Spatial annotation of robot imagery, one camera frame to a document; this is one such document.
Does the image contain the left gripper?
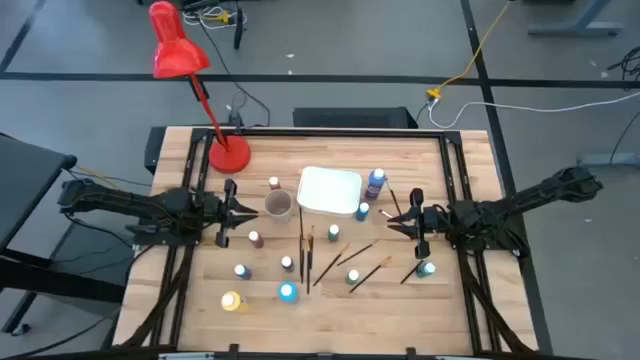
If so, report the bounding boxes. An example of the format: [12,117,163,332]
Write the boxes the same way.
[199,178,260,250]

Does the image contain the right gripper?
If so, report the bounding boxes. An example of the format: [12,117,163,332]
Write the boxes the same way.
[387,188,454,260]

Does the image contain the large purple paint bottle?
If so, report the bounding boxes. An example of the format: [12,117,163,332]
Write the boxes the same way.
[364,168,387,202]

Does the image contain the white plastic bin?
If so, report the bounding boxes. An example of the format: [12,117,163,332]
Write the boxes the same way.
[296,166,363,219]

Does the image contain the large yellow paint bottle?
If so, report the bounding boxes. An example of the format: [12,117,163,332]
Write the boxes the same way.
[221,291,250,314]

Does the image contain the large cyan paint bottle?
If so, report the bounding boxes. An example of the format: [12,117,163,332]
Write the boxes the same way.
[278,282,300,305]

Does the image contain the black table clamp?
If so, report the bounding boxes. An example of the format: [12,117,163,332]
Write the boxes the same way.
[227,104,247,130]

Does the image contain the black computer case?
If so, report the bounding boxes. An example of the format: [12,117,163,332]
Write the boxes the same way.
[292,106,419,130]

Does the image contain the red desk lamp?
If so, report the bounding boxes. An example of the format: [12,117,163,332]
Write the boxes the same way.
[148,0,252,175]

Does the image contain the black hoop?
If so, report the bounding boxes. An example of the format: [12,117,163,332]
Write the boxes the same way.
[233,6,247,51]

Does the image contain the grey desk foot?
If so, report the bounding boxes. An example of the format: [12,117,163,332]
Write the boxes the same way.
[577,151,640,169]

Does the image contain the black side table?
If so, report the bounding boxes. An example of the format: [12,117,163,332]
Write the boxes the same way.
[0,130,139,337]

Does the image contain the grey desk base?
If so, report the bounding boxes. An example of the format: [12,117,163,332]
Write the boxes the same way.
[527,0,626,38]

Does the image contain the black corner bracket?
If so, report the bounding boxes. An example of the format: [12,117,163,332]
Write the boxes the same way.
[143,125,168,176]

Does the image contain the yellow extension cable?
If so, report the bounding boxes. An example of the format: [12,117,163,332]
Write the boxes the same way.
[425,0,516,100]

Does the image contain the black lamp cord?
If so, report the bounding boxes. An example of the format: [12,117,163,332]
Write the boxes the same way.
[198,18,272,128]

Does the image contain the white floor cable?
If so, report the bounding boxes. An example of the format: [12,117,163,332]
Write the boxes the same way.
[427,90,640,130]

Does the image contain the white cable coil yellow plug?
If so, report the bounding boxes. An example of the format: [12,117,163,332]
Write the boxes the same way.
[181,4,250,30]

